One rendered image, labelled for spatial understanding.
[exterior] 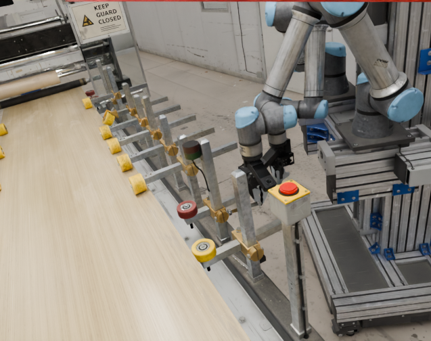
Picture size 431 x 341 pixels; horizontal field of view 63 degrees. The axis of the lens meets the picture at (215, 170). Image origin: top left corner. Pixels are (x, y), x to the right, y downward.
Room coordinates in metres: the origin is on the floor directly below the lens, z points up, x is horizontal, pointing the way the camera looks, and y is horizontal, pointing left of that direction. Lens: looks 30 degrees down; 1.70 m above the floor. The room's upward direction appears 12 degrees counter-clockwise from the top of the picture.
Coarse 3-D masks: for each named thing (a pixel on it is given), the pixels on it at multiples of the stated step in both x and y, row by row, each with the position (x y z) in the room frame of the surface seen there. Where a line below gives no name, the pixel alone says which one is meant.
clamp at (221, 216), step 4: (204, 200) 1.21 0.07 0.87; (208, 200) 1.21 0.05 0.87; (204, 204) 1.21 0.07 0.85; (208, 204) 1.18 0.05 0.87; (212, 208) 1.15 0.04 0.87; (224, 208) 1.13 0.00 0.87; (212, 212) 1.14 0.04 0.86; (216, 212) 1.12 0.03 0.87; (220, 212) 1.11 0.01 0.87; (224, 212) 1.11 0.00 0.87; (212, 216) 1.15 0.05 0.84; (216, 216) 1.11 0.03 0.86; (220, 216) 1.10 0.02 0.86; (224, 216) 1.11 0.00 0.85; (228, 216) 1.12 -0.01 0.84; (216, 220) 1.11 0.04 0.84; (220, 220) 1.10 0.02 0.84; (224, 220) 1.11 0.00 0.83
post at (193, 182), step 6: (180, 138) 1.37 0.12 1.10; (186, 138) 1.37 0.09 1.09; (180, 144) 1.37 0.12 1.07; (180, 150) 1.39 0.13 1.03; (186, 162) 1.36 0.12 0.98; (192, 162) 1.37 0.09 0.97; (192, 180) 1.37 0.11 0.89; (192, 186) 1.36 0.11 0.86; (198, 186) 1.37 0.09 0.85; (192, 192) 1.37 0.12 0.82; (198, 192) 1.37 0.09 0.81; (192, 198) 1.39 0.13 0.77; (198, 198) 1.37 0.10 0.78; (198, 204) 1.37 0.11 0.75
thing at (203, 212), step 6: (276, 180) 1.28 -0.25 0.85; (222, 198) 1.22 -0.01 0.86; (228, 198) 1.21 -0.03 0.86; (234, 198) 1.21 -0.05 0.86; (228, 204) 1.19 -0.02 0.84; (198, 210) 1.17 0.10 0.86; (204, 210) 1.16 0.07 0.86; (198, 216) 1.15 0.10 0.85; (204, 216) 1.16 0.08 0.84; (186, 222) 1.13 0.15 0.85; (192, 222) 1.13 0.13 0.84
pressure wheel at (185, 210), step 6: (180, 204) 1.17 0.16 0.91; (186, 204) 1.15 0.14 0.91; (192, 204) 1.15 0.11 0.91; (180, 210) 1.13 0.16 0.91; (186, 210) 1.12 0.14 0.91; (192, 210) 1.12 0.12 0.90; (180, 216) 1.12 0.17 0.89; (186, 216) 1.11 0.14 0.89; (192, 216) 1.11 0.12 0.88; (192, 228) 1.14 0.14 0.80
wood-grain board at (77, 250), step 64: (64, 128) 2.39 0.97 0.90; (0, 192) 1.61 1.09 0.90; (64, 192) 1.47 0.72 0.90; (128, 192) 1.35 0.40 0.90; (0, 256) 1.08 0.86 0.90; (64, 256) 1.00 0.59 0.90; (128, 256) 0.93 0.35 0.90; (192, 256) 0.87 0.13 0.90; (0, 320) 0.77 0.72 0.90; (64, 320) 0.72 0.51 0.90; (128, 320) 0.67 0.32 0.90; (192, 320) 0.63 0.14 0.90
